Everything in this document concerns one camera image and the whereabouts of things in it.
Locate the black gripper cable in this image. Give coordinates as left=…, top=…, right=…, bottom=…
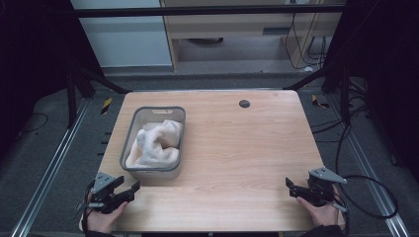
left=80, top=179, right=97, bottom=235
left=335, top=121, right=399, bottom=220

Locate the black curtain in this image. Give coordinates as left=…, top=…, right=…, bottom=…
left=322, top=0, right=419, bottom=183
left=0, top=0, right=104, bottom=161

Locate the bundle of black hanging cables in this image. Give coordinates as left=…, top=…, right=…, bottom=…
left=284, top=12, right=329, bottom=71

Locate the cream white towel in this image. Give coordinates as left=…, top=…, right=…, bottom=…
left=125, top=118, right=184, bottom=169

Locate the yellow black striped tape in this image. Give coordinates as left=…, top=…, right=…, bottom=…
left=310, top=94, right=331, bottom=110
left=100, top=97, right=114, bottom=116

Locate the aluminium floor rail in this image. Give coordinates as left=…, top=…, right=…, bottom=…
left=10, top=98, right=91, bottom=237
left=328, top=94, right=412, bottom=237

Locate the thin black floor cable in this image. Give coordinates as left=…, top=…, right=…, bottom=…
left=19, top=112, right=49, bottom=134

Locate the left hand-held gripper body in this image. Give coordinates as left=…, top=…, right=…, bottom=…
left=76, top=171, right=130, bottom=215

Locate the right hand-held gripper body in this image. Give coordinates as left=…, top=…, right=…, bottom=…
left=304, top=167, right=349, bottom=213

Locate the black metal stand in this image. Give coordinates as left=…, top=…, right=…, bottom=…
left=282, top=62, right=353, bottom=126
left=64, top=64, right=133, bottom=130

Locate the black horizontal frame bar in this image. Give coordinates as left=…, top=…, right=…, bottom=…
left=72, top=4, right=347, bottom=19

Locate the white cabinet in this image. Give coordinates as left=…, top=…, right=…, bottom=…
left=70, top=0, right=174, bottom=69

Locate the grey-rimmed white plastic basket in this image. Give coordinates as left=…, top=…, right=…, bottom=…
left=119, top=106, right=187, bottom=181

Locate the light wooden desk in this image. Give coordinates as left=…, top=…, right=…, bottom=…
left=159, top=0, right=348, bottom=72

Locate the person's left hand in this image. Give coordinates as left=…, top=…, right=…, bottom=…
left=78, top=199, right=129, bottom=235

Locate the person's right hand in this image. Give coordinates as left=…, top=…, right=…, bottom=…
left=295, top=184, right=346, bottom=229

